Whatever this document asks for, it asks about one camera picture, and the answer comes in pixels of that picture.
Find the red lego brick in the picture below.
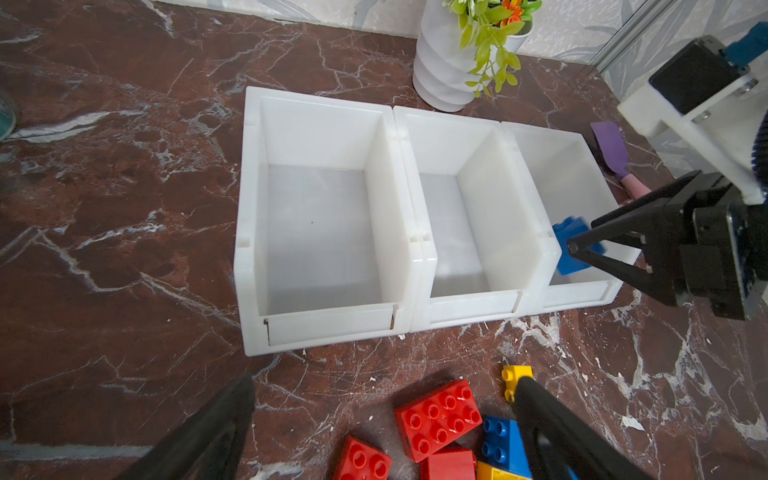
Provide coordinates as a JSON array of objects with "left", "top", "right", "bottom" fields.
[
  {"left": 394, "top": 379, "right": 483, "bottom": 463},
  {"left": 420, "top": 446, "right": 477, "bottom": 480},
  {"left": 333, "top": 435, "right": 392, "bottom": 480}
]

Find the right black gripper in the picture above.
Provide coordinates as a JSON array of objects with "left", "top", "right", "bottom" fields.
[{"left": 567, "top": 170, "right": 767, "bottom": 321}]

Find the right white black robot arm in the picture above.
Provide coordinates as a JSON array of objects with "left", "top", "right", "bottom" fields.
[{"left": 555, "top": 22, "right": 767, "bottom": 321}]

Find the white bin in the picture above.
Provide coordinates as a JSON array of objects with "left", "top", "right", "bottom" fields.
[
  {"left": 501, "top": 122, "right": 623, "bottom": 313},
  {"left": 394, "top": 106, "right": 561, "bottom": 332},
  {"left": 233, "top": 86, "right": 424, "bottom": 357}
]

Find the middle white bin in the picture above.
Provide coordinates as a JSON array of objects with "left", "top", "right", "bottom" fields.
[{"left": 394, "top": 106, "right": 561, "bottom": 332}]

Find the left white bin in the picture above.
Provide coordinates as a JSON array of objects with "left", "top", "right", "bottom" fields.
[{"left": 233, "top": 86, "right": 424, "bottom": 357}]

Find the small yellow lego brick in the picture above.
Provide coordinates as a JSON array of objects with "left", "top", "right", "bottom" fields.
[{"left": 501, "top": 365, "right": 533, "bottom": 403}]

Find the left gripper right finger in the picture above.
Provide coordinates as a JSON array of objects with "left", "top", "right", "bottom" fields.
[{"left": 513, "top": 377, "right": 649, "bottom": 480}]

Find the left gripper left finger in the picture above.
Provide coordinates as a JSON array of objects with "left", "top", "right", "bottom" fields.
[{"left": 118, "top": 377, "right": 254, "bottom": 479}]

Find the white potted flower plant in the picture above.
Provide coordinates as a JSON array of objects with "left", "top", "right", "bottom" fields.
[{"left": 413, "top": 0, "right": 542, "bottom": 113}]

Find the purple pink scoop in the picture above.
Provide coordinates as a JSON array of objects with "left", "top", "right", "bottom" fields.
[{"left": 590, "top": 121, "right": 651, "bottom": 199}]

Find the right white bin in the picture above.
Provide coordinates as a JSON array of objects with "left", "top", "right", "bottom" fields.
[{"left": 501, "top": 122, "right": 623, "bottom": 313}]

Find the blue lego brick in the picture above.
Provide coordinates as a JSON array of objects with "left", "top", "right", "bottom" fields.
[
  {"left": 481, "top": 416, "right": 532, "bottom": 478},
  {"left": 551, "top": 215, "right": 607, "bottom": 277}
]

